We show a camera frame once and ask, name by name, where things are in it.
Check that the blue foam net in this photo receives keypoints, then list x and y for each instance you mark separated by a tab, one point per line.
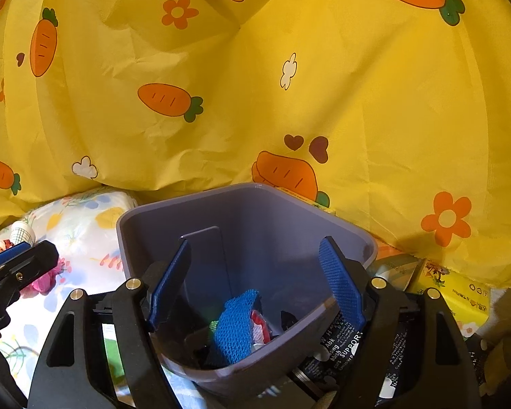
234	328

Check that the pink plastic bag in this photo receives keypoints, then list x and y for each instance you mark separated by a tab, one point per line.
42	282

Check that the white paper cup grid pattern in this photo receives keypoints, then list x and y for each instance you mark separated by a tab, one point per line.
22	233

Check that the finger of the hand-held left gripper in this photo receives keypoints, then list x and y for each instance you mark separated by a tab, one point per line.
6	256
40	260

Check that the yellow carrot print curtain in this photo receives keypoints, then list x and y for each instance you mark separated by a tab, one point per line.
255	93

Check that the plaid cloth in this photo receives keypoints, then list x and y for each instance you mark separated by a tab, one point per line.
394	270

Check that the grey plastic bin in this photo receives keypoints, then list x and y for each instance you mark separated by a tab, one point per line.
259	221

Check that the black printed cloth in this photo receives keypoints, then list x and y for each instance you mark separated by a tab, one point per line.
332	351

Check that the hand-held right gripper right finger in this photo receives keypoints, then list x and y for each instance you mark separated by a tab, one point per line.
340	281

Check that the yellow tissue pack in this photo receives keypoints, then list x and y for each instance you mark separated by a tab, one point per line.
455	294

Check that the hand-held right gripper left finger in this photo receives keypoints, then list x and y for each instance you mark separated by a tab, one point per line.
170	281

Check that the red and white wrapper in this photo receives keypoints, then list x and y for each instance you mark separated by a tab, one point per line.
258	328

